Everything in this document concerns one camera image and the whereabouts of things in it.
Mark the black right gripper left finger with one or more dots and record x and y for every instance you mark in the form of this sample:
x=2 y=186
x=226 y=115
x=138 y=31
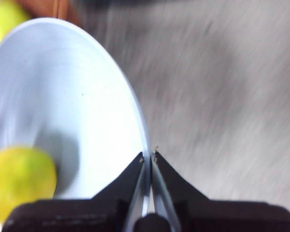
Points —
x=75 y=215

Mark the brown woven wicker basket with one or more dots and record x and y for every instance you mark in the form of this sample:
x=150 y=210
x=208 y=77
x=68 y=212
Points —
x=46 y=9

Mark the blue round plate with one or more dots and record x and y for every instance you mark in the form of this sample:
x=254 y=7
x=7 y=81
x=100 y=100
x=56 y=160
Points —
x=70 y=91

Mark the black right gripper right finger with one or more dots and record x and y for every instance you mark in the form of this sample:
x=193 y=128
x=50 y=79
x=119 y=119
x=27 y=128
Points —
x=232 y=217

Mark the yellow lemon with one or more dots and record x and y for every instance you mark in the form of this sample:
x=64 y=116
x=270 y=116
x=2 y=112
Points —
x=19 y=181

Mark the green pear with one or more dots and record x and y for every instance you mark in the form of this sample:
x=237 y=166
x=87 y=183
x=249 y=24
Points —
x=4 y=21

